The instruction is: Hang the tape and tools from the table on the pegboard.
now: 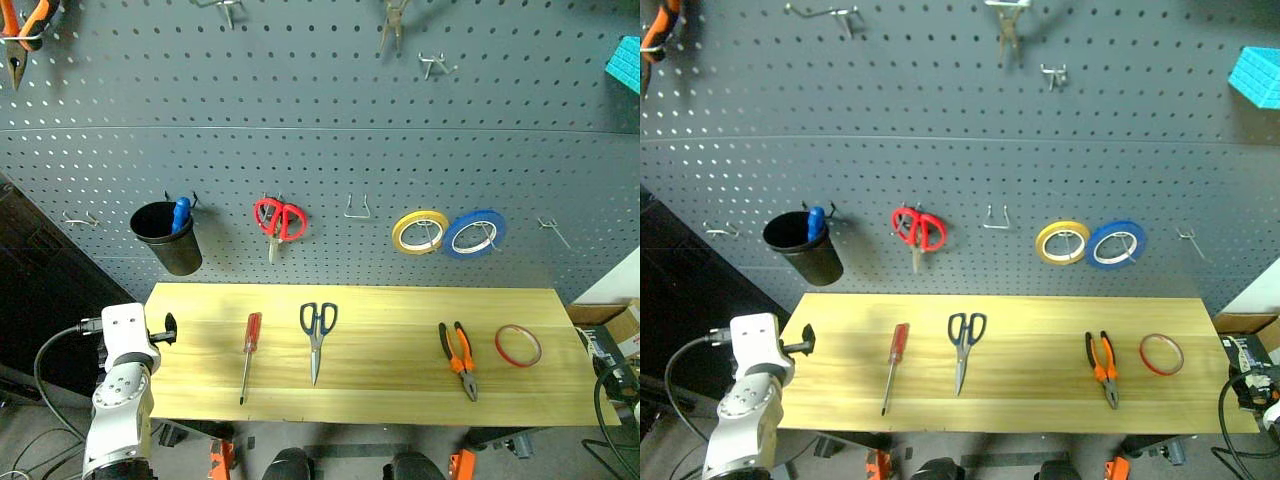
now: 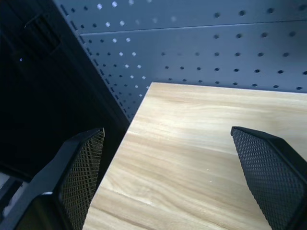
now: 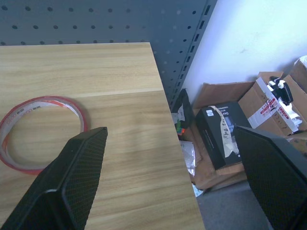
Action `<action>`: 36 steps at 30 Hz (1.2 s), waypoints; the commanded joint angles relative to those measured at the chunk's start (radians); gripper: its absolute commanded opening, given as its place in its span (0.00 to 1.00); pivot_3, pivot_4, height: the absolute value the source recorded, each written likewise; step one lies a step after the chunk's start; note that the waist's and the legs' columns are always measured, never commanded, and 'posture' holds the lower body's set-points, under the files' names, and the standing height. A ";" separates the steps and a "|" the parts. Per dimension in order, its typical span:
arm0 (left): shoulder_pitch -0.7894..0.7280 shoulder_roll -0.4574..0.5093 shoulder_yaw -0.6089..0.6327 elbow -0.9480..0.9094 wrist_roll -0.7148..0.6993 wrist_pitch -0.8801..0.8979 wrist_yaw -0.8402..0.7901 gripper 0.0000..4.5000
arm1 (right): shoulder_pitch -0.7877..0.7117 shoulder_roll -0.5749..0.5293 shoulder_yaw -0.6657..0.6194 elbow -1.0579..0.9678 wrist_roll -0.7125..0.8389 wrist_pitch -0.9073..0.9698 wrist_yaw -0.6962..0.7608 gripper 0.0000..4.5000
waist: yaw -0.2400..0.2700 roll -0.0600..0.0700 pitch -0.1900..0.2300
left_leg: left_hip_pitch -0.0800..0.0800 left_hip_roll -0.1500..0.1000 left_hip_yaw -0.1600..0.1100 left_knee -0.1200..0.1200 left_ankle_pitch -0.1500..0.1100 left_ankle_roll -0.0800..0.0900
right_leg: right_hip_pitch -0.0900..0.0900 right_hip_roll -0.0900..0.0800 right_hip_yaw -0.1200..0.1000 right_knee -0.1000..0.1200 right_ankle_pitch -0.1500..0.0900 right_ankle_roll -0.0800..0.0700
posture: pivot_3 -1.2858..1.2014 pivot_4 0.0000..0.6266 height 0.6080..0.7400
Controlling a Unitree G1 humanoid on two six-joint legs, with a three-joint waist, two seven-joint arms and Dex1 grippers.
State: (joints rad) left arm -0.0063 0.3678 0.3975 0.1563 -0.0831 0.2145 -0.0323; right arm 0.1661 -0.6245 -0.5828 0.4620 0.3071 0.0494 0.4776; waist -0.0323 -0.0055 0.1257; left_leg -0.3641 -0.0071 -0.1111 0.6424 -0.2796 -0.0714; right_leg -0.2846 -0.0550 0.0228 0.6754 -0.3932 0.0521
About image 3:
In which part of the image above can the grey pegboard panel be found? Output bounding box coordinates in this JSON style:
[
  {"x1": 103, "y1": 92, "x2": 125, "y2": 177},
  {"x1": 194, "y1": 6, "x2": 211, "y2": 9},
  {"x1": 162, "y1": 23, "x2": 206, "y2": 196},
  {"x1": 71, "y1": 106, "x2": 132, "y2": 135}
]
[{"x1": 0, "y1": 0, "x2": 218, "y2": 108}]

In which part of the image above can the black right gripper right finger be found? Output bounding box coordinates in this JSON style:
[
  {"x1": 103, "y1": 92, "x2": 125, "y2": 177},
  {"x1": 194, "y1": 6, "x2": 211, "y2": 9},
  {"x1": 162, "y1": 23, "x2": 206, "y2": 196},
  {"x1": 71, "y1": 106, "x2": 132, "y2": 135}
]
[{"x1": 233, "y1": 126, "x2": 307, "y2": 230}]

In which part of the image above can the black product box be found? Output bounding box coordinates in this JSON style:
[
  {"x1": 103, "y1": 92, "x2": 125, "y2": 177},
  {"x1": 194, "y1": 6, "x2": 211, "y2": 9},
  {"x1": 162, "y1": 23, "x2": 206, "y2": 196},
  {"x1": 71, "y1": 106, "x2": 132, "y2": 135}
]
[{"x1": 195, "y1": 101, "x2": 252, "y2": 171}]

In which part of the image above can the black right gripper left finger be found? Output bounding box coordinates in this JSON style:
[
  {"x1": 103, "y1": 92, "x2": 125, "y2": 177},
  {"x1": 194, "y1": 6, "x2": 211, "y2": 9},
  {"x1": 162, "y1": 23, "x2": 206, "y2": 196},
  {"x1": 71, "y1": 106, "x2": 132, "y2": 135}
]
[{"x1": 0, "y1": 126, "x2": 108, "y2": 230}]

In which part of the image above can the clear crumpled plastic wrap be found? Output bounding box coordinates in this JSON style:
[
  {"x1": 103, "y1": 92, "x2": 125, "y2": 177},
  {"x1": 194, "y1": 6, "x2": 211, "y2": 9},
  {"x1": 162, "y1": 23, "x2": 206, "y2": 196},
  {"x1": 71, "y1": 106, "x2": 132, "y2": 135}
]
[{"x1": 179, "y1": 140, "x2": 203, "y2": 184}]

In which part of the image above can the black plastic bag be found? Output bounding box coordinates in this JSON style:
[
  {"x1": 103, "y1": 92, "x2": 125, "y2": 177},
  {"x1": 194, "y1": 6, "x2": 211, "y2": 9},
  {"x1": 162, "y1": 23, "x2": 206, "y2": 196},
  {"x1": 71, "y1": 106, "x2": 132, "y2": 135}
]
[{"x1": 172, "y1": 88, "x2": 196, "y2": 131}]

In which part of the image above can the taped brown cardboard box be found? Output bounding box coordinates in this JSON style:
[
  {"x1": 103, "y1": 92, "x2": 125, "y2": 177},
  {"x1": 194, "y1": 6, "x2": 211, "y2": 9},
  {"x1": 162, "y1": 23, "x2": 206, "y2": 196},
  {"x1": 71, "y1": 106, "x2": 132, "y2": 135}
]
[{"x1": 237, "y1": 71, "x2": 307, "y2": 138}]

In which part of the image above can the red adhesive tape roll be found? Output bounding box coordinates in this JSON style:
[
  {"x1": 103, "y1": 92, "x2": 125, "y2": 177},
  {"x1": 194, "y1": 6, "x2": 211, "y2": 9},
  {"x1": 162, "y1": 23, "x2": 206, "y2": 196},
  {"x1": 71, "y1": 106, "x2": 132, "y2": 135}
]
[{"x1": 0, "y1": 95, "x2": 91, "y2": 176}]

